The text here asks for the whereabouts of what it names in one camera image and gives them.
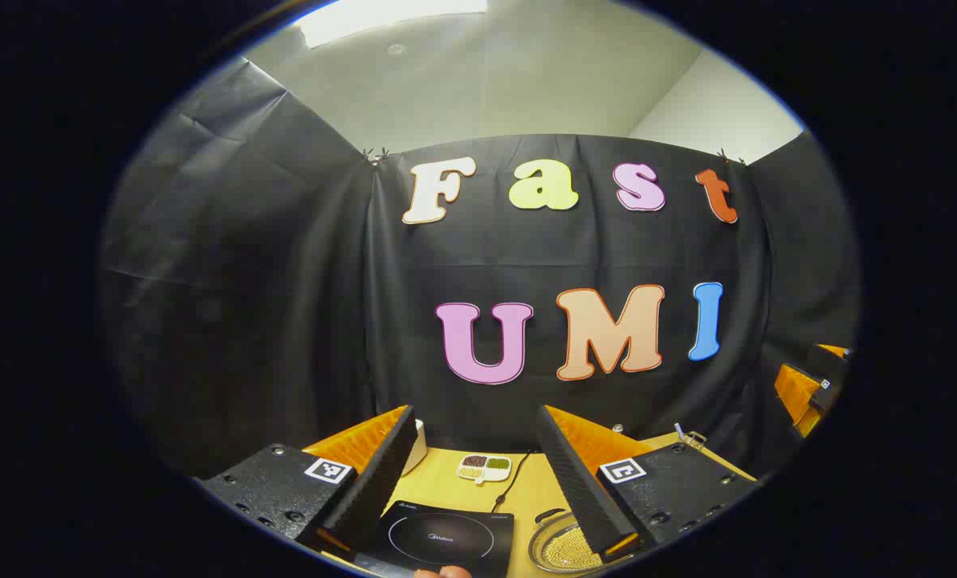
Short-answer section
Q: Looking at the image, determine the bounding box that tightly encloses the white toaster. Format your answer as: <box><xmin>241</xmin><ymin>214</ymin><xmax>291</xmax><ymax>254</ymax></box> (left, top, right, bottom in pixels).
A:
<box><xmin>402</xmin><ymin>419</ymin><xmax>429</xmax><ymax>476</ymax></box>

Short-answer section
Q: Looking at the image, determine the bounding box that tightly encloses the black power cable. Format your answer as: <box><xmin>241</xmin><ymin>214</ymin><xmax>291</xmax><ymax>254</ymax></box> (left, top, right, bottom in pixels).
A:
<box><xmin>491</xmin><ymin>451</ymin><xmax>531</xmax><ymax>515</ymax></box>

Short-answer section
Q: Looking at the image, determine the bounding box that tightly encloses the steel pot with black handle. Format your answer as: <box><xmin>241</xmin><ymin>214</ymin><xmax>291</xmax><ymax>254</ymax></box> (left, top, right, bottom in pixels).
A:
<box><xmin>528</xmin><ymin>507</ymin><xmax>636</xmax><ymax>574</ymax></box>

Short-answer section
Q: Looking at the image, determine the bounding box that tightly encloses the pile of yellow soybeans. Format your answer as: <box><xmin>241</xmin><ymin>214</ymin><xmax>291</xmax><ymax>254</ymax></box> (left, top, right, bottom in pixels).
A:
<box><xmin>543</xmin><ymin>526</ymin><xmax>605</xmax><ymax>572</ymax></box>

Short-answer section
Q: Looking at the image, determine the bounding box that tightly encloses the black backdrop cloth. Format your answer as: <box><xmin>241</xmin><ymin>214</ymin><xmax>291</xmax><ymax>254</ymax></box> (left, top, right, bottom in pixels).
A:
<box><xmin>101</xmin><ymin>56</ymin><xmax>861</xmax><ymax>482</ymax></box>

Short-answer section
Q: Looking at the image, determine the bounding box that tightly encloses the ceiling light panel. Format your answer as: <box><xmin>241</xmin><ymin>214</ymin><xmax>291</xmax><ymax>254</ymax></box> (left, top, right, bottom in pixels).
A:
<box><xmin>298</xmin><ymin>0</ymin><xmax>487</xmax><ymax>47</ymax></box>

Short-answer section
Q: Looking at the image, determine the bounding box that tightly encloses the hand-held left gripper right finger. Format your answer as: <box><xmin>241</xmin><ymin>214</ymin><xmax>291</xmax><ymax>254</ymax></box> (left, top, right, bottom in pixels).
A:
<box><xmin>536</xmin><ymin>404</ymin><xmax>760</xmax><ymax>563</ymax></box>

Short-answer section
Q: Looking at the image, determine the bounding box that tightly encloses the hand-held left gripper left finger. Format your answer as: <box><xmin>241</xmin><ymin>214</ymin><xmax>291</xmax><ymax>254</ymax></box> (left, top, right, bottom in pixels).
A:
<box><xmin>193</xmin><ymin>404</ymin><xmax>419</xmax><ymax>563</ymax></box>

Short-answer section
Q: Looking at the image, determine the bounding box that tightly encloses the white divided dish of beans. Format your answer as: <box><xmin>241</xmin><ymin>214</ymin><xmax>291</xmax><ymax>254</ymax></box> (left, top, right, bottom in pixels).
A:
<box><xmin>457</xmin><ymin>454</ymin><xmax>513</xmax><ymax>485</ymax></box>

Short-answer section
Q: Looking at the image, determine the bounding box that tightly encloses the black induction cooktop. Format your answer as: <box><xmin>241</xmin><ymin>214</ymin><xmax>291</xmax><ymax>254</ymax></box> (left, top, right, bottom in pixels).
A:
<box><xmin>354</xmin><ymin>500</ymin><xmax>515</xmax><ymax>577</ymax></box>

